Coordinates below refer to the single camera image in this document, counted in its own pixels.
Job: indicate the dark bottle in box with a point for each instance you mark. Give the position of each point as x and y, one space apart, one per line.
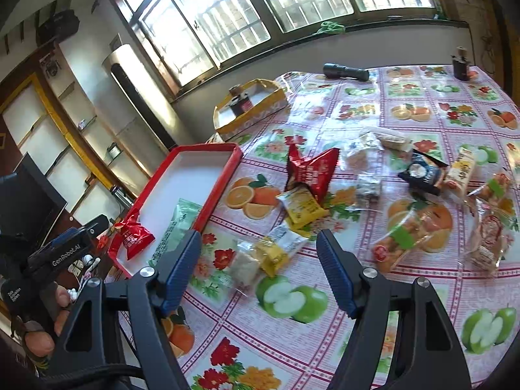
240 102

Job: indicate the large red snack bag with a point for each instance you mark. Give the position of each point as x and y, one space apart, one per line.
313 173

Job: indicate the white rice cake packet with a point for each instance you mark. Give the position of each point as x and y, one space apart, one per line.
245 264

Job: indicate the long yellow cake packet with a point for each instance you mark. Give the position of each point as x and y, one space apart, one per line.
460 172

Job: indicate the black flashlight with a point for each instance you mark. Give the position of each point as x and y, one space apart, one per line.
336 71

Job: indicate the yellow white snack packet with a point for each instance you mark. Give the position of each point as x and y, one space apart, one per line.
277 248

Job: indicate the wall shelf unit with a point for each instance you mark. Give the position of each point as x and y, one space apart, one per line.
46 114

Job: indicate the green snack packet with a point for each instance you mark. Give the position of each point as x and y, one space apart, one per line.
183 218

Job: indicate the small green label bread packet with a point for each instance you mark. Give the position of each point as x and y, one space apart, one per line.
493 190

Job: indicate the clear white candy packet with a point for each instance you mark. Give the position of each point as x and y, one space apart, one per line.
361 153

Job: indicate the red rectangular tray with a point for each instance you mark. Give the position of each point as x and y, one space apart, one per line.
197 173

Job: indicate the small red snack bag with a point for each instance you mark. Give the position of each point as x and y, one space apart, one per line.
132 235

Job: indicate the dark blue snack bag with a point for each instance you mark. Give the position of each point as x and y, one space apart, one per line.
424 173

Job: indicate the green cloth on windowsill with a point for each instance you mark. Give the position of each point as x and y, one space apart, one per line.
330 27

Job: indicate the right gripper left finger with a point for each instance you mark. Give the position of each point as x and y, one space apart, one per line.
88 353

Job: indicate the yellow cardboard box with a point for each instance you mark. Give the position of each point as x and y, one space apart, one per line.
267 97

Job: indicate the window with metal bars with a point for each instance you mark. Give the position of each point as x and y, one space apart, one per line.
189 41

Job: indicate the clear nougat packet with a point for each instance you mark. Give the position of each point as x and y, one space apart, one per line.
368 189

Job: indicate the black television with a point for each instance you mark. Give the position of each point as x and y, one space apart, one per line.
30 205

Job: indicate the white tower air conditioner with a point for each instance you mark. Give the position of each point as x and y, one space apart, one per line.
130 74

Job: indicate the person's left hand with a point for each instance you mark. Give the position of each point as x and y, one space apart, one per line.
56 301

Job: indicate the clear long biscuit packet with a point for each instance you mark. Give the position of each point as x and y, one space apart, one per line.
393 140

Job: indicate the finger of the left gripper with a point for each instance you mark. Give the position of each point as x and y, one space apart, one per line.
65 249

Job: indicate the floral fruit tablecloth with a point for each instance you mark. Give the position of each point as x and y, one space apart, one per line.
287 332

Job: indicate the round red label pastry packet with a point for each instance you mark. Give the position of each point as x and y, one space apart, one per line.
488 241

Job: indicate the dark jar with cork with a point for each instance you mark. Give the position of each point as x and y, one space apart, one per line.
460 64

